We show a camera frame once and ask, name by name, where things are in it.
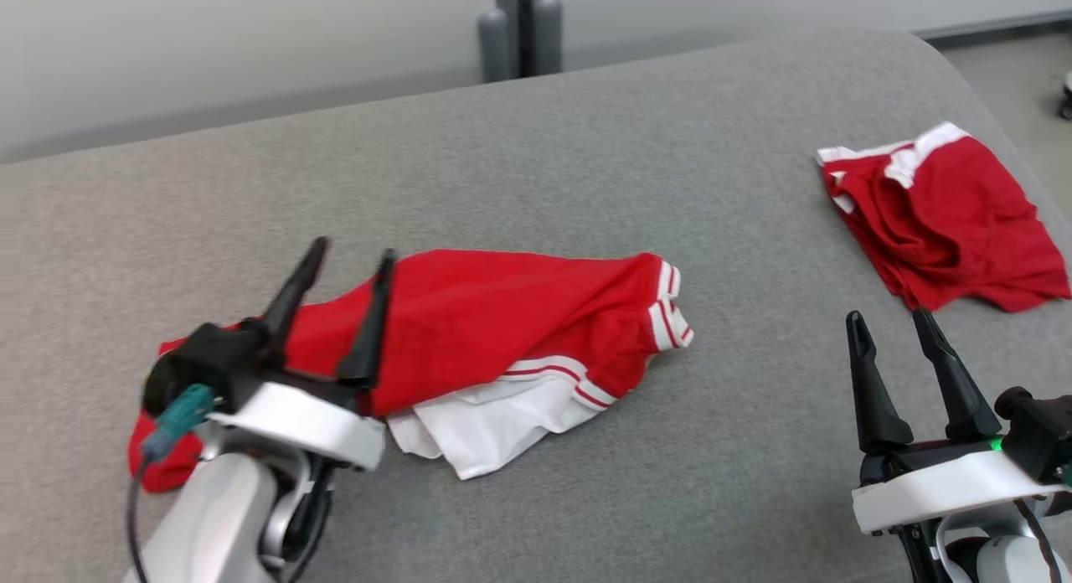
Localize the teal cable connector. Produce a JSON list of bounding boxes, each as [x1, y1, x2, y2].
[[141, 384, 215, 462]]

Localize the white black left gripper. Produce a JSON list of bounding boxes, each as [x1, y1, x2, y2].
[[208, 237, 398, 472]]

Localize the grey partition post with feet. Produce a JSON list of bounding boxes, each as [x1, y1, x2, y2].
[[477, 0, 564, 83]]

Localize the grey partition base rail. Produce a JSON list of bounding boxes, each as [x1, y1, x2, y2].
[[917, 12, 1072, 41]]

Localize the red shorts with white stripe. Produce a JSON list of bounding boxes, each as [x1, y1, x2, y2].
[[817, 122, 1072, 313]]

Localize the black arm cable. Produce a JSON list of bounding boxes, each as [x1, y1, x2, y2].
[[1013, 499, 1064, 583], [126, 456, 153, 583]]

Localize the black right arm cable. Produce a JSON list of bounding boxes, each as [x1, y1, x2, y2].
[[1013, 499, 1064, 583]]

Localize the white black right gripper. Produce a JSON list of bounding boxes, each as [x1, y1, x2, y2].
[[846, 308, 1056, 534]]

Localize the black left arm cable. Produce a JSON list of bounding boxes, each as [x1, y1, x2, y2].
[[126, 456, 153, 583]]

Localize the red white basketball jersey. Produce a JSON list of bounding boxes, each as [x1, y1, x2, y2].
[[127, 248, 694, 493]]

